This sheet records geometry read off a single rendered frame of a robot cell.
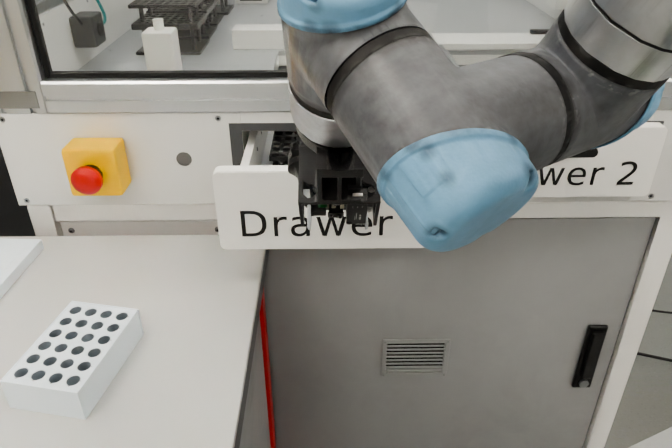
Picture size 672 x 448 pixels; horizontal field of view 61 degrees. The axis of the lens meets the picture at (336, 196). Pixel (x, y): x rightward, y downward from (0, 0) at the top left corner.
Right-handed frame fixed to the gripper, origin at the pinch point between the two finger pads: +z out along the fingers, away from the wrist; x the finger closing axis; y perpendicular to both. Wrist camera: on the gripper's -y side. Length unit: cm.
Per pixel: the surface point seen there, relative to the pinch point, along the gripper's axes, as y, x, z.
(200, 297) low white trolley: 7.5, -17.4, 13.8
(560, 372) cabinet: 12, 42, 52
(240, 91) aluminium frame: -18.4, -12.7, 5.6
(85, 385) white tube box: 19.8, -24.8, 0.9
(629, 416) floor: 16, 77, 101
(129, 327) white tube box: 13.0, -23.1, 6.1
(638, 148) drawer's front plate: -12.6, 42.5, 11.4
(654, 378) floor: 5, 90, 108
